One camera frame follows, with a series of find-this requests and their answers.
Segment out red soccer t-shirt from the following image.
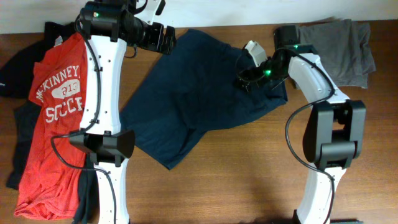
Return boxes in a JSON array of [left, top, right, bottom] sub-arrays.
[[14, 34, 87, 220]]

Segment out black garment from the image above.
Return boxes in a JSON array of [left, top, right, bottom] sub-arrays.
[[1, 22, 75, 190]]

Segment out grey folded garment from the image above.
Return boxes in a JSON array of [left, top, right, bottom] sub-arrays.
[[297, 19, 376, 89]]

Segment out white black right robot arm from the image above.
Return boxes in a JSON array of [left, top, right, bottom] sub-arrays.
[[237, 26, 366, 224]]

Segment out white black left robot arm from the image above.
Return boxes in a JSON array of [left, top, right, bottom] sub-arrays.
[[69, 0, 176, 223]]

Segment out navy blue shorts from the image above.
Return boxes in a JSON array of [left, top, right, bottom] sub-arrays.
[[120, 29, 288, 169]]

